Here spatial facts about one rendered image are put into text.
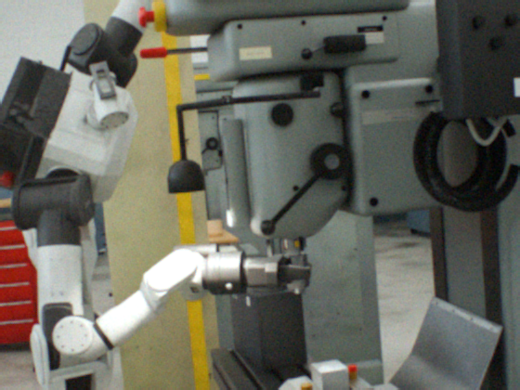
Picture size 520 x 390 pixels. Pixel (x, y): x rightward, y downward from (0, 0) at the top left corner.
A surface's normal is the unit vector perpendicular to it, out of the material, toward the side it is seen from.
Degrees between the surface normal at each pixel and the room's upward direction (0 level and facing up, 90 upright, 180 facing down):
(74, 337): 74
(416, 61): 90
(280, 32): 90
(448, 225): 90
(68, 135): 58
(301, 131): 90
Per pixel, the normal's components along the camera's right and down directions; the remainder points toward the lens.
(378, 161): 0.22, 0.07
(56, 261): 0.08, -0.21
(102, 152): 0.39, -0.50
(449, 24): -0.97, 0.11
